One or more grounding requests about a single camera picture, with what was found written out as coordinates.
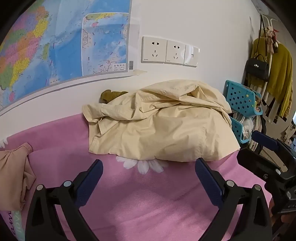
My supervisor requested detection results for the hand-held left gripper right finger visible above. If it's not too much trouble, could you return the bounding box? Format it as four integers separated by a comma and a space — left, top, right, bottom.
195, 158, 273, 241

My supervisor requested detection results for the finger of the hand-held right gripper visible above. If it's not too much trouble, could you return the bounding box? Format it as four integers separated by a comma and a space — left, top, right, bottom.
236, 148, 289, 186
252, 130, 296, 163

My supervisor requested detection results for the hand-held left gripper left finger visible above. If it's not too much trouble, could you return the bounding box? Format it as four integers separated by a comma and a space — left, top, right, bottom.
25, 159, 104, 241

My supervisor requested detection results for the cream yellow garment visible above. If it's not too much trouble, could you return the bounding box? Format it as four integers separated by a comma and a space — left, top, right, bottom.
83, 79, 241, 161

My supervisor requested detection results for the beige pink garment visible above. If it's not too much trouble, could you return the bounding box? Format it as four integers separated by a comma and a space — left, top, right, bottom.
0, 142, 37, 212

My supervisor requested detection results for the blue perforated basket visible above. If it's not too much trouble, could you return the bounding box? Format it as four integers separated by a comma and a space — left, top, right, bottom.
230, 117, 255, 144
224, 80, 263, 116

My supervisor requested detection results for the beige black striped garment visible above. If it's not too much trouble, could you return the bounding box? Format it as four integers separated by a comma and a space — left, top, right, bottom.
243, 76, 287, 123

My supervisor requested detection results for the pink flowered blanket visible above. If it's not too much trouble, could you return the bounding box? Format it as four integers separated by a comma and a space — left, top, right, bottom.
0, 111, 278, 241

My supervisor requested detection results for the black handbag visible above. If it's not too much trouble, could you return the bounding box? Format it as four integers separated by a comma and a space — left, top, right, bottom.
245, 15, 270, 82

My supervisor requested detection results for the mustard yellow sweater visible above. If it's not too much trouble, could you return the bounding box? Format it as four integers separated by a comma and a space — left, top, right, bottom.
251, 37, 294, 117

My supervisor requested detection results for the white coat rack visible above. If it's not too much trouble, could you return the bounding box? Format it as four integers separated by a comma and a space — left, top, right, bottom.
260, 14, 278, 98

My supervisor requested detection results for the olive green garment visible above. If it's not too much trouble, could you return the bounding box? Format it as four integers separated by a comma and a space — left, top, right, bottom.
99, 90, 129, 104

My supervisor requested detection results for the small plush toy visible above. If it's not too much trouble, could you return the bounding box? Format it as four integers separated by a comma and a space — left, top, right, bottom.
265, 27, 281, 54

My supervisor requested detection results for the white wall switch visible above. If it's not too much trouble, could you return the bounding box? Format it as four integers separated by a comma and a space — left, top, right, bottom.
184, 45, 200, 67

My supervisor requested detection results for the colourful wall map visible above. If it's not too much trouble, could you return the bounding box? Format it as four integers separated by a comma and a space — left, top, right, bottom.
0, 0, 148, 116

